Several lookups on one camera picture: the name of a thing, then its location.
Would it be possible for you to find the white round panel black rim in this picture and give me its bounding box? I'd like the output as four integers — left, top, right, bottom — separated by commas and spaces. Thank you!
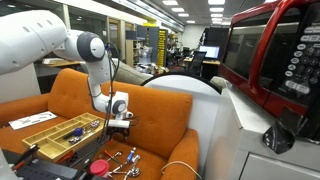
141, 70, 223, 174

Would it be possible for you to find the grey couch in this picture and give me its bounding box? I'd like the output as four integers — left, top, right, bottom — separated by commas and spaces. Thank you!
113, 59, 153, 87

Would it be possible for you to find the orange fabric sofa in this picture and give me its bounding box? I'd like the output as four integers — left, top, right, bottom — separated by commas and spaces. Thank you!
0, 68, 201, 180

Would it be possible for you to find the wooden desk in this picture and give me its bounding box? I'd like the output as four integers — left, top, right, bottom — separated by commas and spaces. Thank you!
183, 57, 222, 67
41, 57, 84, 69

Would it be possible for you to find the computer monitor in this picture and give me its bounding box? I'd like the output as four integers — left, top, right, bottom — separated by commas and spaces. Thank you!
198, 44, 222, 61

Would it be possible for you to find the silver spoon ornate handle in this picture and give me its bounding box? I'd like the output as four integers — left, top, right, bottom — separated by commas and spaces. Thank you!
109, 166, 142, 178

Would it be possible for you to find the red microwave oven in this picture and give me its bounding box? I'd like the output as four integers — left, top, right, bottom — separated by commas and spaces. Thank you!
217, 0, 320, 143

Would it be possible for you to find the black office chair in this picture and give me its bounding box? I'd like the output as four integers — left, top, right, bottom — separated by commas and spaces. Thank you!
187, 50, 208, 78

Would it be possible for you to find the grey cabinet yellow sign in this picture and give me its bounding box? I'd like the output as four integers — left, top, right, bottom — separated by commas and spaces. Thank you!
135, 24, 169, 68

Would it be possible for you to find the wooden cutlery tray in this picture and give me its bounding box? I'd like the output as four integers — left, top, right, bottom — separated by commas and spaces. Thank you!
22, 112, 106, 163

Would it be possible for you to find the white paper sheet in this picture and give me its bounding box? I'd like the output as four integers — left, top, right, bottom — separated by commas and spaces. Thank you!
8, 110, 58, 131

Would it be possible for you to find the blue handled kitchen utensil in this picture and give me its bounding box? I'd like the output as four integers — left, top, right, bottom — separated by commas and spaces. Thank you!
125, 146, 138, 164

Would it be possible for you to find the red handled serrated knife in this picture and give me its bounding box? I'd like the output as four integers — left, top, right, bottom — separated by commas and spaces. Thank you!
103, 149, 124, 167

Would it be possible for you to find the white cabinet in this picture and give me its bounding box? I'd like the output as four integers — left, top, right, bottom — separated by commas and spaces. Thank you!
202, 83, 320, 180

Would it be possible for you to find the black plastic case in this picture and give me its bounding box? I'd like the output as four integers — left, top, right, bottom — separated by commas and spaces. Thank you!
13, 158, 84, 180

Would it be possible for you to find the silver spoon plain handle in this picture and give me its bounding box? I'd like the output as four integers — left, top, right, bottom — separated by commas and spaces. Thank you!
123, 154, 142, 180

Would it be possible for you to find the black tool blue head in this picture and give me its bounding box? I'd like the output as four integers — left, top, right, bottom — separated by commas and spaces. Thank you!
62, 127, 84, 140

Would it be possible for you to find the wooden shelf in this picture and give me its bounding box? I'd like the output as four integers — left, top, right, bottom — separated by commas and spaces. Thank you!
124, 39, 140, 67

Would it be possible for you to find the black red handled tool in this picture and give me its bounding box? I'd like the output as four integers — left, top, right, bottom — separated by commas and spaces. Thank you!
11, 143, 41, 171

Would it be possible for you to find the white cable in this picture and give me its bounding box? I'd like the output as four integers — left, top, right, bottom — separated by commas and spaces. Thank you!
160, 160, 203, 180

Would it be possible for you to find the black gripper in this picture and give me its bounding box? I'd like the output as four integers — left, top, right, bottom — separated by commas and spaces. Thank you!
106, 127, 131, 142

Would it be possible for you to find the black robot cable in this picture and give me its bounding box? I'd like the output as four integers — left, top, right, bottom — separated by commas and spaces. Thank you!
68, 42, 122, 171

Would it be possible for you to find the plain silver cutlery piece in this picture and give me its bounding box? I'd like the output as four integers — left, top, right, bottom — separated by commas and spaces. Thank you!
111, 160, 130, 174

